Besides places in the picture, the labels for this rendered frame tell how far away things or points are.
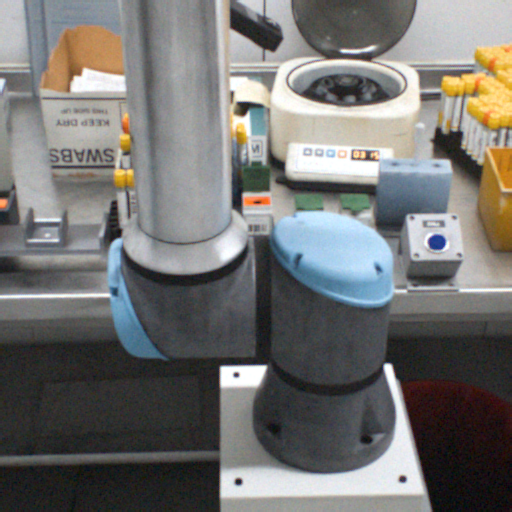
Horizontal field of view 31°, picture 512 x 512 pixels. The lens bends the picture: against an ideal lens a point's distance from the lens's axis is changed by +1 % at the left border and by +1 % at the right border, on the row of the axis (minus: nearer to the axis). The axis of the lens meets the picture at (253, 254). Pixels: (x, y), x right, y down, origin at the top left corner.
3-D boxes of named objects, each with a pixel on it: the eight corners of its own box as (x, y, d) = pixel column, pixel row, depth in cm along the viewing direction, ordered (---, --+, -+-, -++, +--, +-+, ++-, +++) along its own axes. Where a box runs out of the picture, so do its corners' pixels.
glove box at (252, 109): (202, 174, 149) (200, 120, 143) (204, 113, 169) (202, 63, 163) (277, 174, 149) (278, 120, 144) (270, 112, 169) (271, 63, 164)
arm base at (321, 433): (392, 483, 90) (400, 405, 84) (240, 463, 92) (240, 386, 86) (397, 383, 102) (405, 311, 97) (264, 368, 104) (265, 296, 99)
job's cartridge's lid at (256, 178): (242, 162, 126) (242, 160, 126) (242, 193, 128) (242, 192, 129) (270, 161, 126) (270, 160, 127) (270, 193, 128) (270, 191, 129)
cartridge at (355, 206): (340, 251, 130) (342, 210, 126) (336, 233, 134) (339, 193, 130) (368, 250, 130) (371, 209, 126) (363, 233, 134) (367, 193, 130)
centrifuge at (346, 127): (261, 188, 145) (262, 117, 138) (280, 111, 169) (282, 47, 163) (414, 198, 142) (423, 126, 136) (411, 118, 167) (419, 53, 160)
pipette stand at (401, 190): (375, 236, 133) (381, 175, 128) (373, 212, 139) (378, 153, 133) (445, 239, 133) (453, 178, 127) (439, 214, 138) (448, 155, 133)
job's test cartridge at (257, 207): (243, 248, 128) (243, 209, 124) (242, 230, 132) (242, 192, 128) (271, 247, 128) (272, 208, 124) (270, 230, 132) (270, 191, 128)
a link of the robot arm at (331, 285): (397, 385, 87) (410, 265, 80) (255, 387, 86) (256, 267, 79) (378, 311, 97) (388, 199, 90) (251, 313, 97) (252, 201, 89)
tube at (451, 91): (445, 145, 157) (454, 85, 150) (437, 141, 157) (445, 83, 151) (450, 141, 158) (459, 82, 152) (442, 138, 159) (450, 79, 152)
